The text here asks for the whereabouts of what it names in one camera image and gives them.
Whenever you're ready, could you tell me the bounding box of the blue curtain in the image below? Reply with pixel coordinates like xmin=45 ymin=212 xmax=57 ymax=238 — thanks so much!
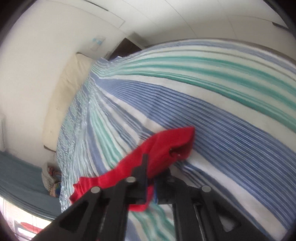
xmin=1 ymin=152 xmax=61 ymax=220

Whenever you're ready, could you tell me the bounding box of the striped blue green bedspread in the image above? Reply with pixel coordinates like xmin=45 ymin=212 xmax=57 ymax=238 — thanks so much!
xmin=57 ymin=39 xmax=295 ymax=240

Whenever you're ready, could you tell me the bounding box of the red sweater with white dog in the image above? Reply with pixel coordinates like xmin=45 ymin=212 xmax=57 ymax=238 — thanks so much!
xmin=69 ymin=126 xmax=195 ymax=203

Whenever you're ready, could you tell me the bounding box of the white wardrobe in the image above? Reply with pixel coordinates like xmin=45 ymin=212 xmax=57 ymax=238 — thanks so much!
xmin=88 ymin=1 xmax=295 ymax=50

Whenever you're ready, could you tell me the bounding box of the pile of clothes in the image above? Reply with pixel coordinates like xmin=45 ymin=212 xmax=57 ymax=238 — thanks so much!
xmin=41 ymin=163 xmax=62 ymax=198

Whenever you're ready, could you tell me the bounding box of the wall socket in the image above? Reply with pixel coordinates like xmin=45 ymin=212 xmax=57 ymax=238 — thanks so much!
xmin=90 ymin=36 xmax=105 ymax=51

